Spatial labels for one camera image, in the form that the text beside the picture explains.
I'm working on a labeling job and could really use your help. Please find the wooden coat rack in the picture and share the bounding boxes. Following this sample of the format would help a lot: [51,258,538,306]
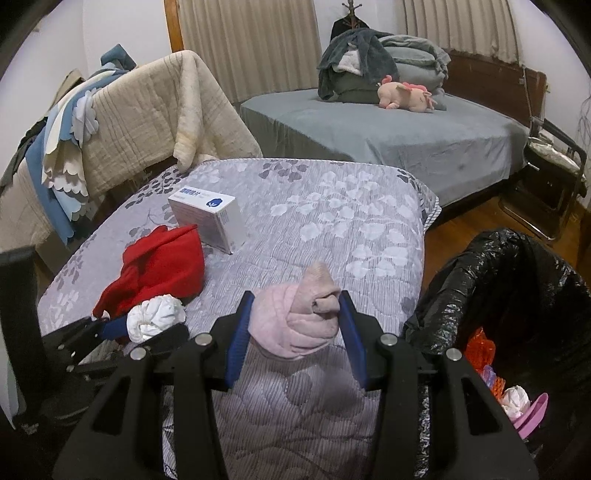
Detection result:
[341,0,365,31]

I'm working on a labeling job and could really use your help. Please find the pink plastic piece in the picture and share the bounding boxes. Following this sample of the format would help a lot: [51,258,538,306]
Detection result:
[510,392,550,439]

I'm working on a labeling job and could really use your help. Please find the pink plush toy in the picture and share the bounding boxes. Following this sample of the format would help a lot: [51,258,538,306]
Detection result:
[376,75,437,114]

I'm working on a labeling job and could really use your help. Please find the pink cloth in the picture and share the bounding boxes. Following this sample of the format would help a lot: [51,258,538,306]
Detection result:
[248,261,342,361]

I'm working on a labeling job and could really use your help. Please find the grey pillow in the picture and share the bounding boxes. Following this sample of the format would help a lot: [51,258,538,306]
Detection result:
[394,62,448,90]

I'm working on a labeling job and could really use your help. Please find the white cardboard box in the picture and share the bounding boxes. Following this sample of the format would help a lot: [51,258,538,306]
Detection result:
[167,187,247,256]

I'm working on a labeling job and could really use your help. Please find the wide beige curtain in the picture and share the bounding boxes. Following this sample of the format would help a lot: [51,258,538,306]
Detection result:
[178,0,324,104]

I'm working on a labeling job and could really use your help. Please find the black folding chair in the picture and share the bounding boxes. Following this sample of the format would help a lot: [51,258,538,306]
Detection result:
[499,117,591,241]

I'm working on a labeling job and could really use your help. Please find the light blue scalloped cloth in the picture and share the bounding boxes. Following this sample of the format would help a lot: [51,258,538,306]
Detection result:
[71,90,100,148]

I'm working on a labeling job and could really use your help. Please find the orange foam net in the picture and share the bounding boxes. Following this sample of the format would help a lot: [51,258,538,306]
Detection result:
[464,327,497,370]

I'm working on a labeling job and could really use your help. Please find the tan fabric sheet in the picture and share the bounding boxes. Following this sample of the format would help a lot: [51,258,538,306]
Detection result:
[55,69,90,104]

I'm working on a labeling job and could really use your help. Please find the blue and white clothes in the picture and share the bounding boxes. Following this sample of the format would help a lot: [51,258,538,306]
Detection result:
[41,83,100,199]
[25,124,93,247]

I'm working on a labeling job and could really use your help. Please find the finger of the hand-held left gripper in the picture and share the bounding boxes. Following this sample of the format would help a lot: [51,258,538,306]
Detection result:
[60,315,131,352]
[147,324,189,359]

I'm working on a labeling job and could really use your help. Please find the white chair cushion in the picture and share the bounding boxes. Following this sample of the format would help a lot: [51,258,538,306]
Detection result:
[529,136,583,174]

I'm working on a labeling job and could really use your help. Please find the white charging cable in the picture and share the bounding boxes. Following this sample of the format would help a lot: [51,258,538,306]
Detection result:
[519,65,536,134]

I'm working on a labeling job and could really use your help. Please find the blue plastic wrapper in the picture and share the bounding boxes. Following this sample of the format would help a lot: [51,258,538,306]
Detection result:
[480,364,504,393]

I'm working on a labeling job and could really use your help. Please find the wooden bed with grey sheet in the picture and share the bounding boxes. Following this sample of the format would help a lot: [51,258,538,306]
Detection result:
[240,48,548,206]

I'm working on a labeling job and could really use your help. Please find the dark green pillow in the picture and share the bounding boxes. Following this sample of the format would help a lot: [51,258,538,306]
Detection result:
[332,74,384,103]

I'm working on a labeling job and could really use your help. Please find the white tissue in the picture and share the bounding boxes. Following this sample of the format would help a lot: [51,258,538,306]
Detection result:
[501,385,532,418]
[127,295,187,343]

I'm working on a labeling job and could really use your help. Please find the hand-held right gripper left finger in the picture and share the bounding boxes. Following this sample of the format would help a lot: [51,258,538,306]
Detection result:
[51,290,256,480]

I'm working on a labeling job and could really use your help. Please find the black-lined trash bin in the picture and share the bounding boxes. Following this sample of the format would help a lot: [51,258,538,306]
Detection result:
[402,228,591,480]

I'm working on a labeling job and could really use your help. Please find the dark grey clothes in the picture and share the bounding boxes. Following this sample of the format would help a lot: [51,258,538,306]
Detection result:
[0,117,47,185]

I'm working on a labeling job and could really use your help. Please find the grey floral quilted cover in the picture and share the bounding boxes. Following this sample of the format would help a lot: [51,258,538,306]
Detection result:
[37,158,444,480]

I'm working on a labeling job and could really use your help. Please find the blue grey cloth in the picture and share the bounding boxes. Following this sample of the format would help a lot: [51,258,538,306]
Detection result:
[100,44,139,75]

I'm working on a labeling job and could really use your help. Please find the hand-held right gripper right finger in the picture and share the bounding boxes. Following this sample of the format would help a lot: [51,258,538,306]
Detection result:
[338,290,540,480]

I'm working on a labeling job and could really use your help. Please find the red cloth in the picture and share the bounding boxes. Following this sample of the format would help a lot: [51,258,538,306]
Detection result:
[92,224,205,324]

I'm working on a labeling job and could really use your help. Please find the folded grey duvet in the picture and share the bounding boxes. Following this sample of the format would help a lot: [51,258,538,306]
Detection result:
[379,34,451,75]

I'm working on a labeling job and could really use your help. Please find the dark grey fleece blanket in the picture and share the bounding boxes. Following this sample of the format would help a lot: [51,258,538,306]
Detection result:
[316,28,393,100]

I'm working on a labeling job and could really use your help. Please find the beige quilt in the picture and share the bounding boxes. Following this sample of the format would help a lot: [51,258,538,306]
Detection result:
[0,50,264,259]

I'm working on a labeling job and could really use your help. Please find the wooden window frame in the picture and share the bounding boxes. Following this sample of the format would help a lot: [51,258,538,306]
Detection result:
[164,0,185,54]

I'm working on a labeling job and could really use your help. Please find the narrow beige curtain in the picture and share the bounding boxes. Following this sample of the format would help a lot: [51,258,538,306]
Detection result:
[402,0,520,63]

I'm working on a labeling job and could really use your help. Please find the black coat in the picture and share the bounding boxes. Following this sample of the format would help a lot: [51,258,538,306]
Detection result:
[330,17,370,42]

